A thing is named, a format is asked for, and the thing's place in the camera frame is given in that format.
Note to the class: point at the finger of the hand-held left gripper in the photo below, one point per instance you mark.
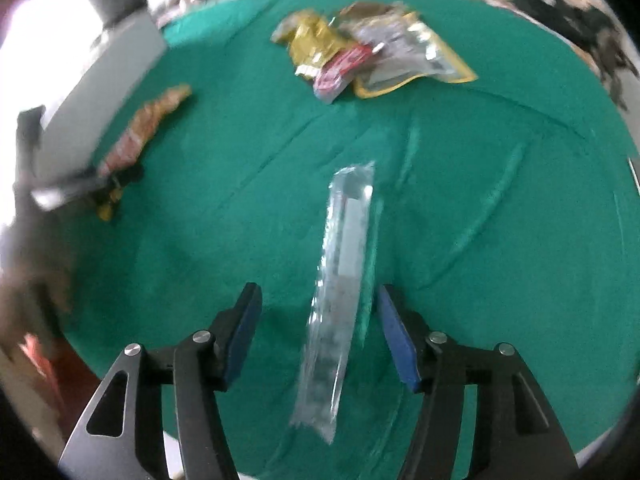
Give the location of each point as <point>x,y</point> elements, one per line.
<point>75,185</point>

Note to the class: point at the small red snack packet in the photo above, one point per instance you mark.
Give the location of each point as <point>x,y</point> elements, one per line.
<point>340,70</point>

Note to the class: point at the orange striped snack packet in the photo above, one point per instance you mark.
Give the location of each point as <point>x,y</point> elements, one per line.
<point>145,120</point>

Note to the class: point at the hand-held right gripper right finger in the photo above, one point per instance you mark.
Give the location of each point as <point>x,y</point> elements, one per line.
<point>397,335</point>

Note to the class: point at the long clear snack packet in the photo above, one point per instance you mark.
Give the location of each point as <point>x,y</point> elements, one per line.
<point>340,270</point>

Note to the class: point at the yellow foil snack packet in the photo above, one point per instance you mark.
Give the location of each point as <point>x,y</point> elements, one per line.
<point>310,40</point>

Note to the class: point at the gold-edged clear snack packet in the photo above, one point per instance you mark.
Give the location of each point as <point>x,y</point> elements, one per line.
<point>415,55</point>

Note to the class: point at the white storage box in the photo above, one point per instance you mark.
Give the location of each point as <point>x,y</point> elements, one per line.
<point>105,90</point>

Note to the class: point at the brown snack packet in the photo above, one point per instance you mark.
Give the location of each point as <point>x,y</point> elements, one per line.
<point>370,12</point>

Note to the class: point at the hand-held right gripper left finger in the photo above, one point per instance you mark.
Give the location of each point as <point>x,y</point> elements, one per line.
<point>242,330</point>

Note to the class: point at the orange fabric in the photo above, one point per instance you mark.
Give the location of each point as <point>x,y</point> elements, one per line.
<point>40,365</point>

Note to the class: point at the green cloth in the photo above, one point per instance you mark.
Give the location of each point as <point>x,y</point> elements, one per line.
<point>450,185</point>

